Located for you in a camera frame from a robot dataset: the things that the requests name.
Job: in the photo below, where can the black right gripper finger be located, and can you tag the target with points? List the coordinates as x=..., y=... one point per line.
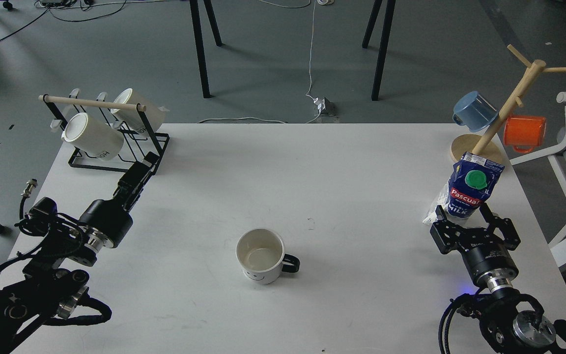
x=444, y=232
x=511, y=239

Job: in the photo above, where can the wooden mug tree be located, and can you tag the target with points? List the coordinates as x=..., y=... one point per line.
x=482, y=145

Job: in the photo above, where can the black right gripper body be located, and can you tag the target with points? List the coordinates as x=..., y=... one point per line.
x=486, y=256

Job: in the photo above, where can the grey power plug box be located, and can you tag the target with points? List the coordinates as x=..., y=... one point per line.
x=325, y=107

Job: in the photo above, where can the blue cup on tree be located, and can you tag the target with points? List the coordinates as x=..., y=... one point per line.
x=474, y=112

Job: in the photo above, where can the orange cup on tree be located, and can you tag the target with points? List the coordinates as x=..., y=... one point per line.
x=524, y=132

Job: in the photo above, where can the blue Pascual milk carton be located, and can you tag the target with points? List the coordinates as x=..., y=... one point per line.
x=468, y=187

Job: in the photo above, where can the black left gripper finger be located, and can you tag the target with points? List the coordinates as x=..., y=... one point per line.
x=146, y=169
x=132, y=181

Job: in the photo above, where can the white mug front on rack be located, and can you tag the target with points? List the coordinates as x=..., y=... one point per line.
x=96, y=139

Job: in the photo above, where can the black table legs right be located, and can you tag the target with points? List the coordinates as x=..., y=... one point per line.
x=386, y=29

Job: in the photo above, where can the white smiley mug black handle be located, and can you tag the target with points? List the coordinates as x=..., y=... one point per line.
x=261, y=254

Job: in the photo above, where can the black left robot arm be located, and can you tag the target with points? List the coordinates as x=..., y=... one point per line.
x=35, y=290

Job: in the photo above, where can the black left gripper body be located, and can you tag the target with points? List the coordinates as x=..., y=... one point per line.
x=111, y=217

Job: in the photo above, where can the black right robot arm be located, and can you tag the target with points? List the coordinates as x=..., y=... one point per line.
x=509, y=321

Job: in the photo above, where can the black wire mug rack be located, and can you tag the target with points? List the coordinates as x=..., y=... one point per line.
x=133, y=115

